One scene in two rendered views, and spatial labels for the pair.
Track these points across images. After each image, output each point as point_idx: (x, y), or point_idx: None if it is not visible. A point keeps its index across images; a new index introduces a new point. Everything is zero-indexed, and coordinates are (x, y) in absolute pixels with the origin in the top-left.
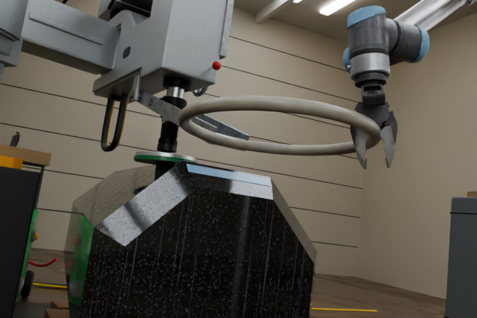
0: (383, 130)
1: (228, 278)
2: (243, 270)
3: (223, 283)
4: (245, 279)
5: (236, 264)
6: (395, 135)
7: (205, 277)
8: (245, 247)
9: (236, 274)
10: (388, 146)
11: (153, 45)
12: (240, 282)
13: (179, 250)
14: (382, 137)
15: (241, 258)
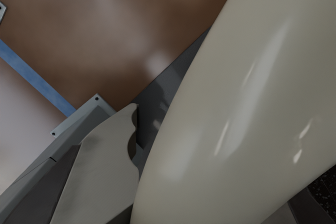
0: (110, 207)
1: (331, 178)
2: (317, 194)
3: (334, 171)
4: (309, 186)
5: (331, 195)
6: (55, 168)
7: None
8: (333, 219)
9: (324, 186)
10: (113, 132)
11: None
12: (314, 181)
13: None
14: (131, 168)
15: (330, 204)
